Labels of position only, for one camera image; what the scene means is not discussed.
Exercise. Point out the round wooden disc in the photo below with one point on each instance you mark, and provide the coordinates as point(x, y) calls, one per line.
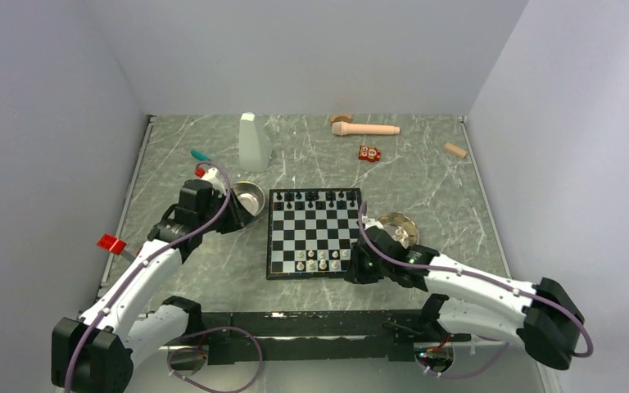
point(345, 118)

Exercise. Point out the teal plastic block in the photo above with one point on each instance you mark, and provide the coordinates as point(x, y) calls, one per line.
point(199, 156)

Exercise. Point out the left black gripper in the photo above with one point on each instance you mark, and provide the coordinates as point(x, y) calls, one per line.
point(238, 217)

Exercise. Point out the steel bowl with chess pieces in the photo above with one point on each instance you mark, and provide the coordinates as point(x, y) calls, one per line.
point(401, 228)

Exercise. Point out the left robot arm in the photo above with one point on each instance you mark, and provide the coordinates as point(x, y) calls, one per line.
point(99, 350)

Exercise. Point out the grey plastic bottle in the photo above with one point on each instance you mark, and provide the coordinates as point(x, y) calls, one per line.
point(254, 147)

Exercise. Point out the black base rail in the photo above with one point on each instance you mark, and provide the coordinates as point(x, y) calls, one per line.
point(394, 335)

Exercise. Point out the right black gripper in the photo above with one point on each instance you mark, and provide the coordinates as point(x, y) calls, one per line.
point(355, 273)

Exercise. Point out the empty steel bowl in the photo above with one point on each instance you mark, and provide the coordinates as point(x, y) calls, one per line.
point(251, 196)

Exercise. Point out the black and white chessboard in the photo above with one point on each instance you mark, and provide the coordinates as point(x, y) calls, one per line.
point(311, 232)

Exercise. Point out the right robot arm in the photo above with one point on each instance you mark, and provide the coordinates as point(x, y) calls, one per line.
point(539, 317)

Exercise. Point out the small wooden block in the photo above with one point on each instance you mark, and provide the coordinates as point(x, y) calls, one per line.
point(455, 150)

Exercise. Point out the red lego brick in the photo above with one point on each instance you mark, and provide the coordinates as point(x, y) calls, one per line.
point(111, 244)

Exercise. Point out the beige toy microphone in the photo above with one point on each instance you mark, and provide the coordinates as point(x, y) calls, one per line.
point(341, 128)

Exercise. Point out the red owl toy block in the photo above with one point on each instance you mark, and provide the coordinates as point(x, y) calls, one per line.
point(370, 154)

